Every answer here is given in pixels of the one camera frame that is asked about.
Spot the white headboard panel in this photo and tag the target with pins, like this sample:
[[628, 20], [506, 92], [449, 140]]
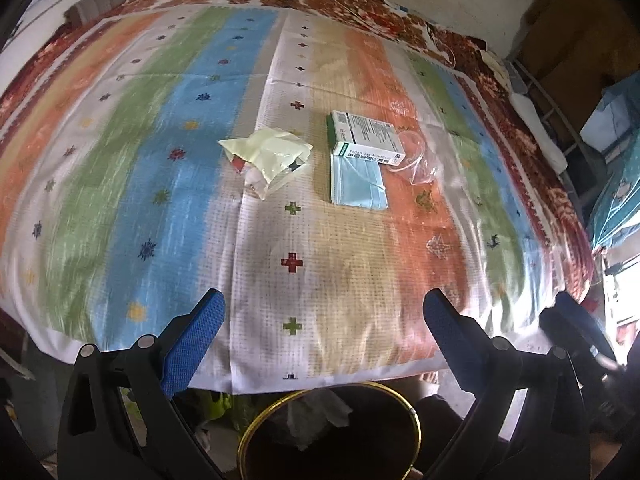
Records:
[[55, 5]]

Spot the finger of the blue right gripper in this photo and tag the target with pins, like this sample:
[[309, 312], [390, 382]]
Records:
[[584, 323]]

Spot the white rolled towel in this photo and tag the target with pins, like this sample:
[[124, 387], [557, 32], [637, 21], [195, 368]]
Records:
[[527, 111]]

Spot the metal bed frame rail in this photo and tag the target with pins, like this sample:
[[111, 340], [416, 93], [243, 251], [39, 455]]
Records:
[[585, 172]]

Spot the striped colourful bed mat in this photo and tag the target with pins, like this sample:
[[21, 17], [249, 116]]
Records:
[[280, 189]]

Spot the small clear plastic bag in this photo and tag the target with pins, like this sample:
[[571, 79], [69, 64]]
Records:
[[420, 165]]

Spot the pale yellow wrapper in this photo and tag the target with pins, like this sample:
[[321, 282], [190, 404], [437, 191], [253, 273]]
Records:
[[267, 159]]

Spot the white green medicine box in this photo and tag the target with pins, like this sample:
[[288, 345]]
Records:
[[355, 136]]

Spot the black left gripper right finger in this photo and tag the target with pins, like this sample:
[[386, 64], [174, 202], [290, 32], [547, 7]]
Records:
[[462, 342]]

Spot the red floral blanket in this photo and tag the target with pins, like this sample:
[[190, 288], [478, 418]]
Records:
[[450, 35]]

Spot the blue dotted curtain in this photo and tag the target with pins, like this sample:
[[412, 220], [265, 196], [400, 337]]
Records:
[[613, 130]]

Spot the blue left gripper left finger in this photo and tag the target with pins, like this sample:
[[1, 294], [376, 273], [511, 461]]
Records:
[[186, 339]]

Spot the blue white mask packet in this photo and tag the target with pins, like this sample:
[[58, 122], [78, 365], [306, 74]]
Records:
[[357, 182]]

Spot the dark round trash can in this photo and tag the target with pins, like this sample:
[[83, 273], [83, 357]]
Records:
[[356, 431]]

